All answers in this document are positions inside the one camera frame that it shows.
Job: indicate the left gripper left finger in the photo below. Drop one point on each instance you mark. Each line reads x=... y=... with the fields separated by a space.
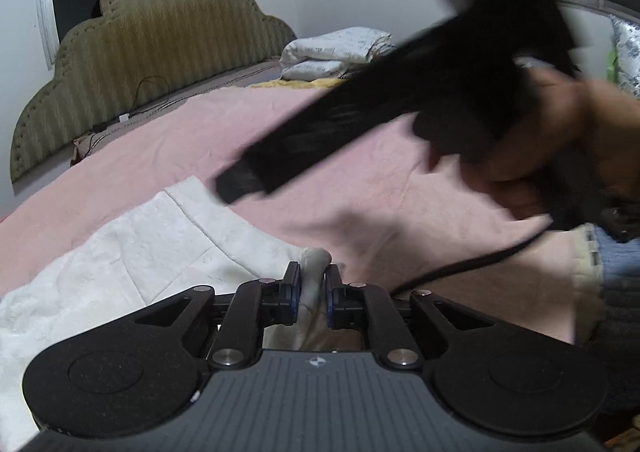
x=132 y=374

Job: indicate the olive upholstered headboard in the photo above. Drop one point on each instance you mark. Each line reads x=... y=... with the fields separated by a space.
x=103 y=65

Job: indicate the yellow patterned bedspread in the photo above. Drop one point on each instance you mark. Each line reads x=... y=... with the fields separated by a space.
x=322 y=83

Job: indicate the grey knitted sleeve forearm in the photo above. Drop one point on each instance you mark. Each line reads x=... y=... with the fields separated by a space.
x=606 y=282

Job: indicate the folded white printed quilt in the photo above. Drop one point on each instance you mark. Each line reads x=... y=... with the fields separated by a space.
x=335 y=55

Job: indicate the beige pillow at headboard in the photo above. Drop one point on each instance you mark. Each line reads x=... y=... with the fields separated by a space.
x=91 y=142

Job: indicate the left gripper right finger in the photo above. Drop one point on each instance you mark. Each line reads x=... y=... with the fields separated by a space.
x=498 y=377

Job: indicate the pink floral bed blanket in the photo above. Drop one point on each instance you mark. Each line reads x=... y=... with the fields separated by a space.
x=370 y=206

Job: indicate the white textured pants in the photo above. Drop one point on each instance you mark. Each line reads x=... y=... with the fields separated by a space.
x=180 y=238

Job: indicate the person's right hand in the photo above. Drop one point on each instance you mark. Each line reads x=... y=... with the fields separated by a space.
x=593 y=112

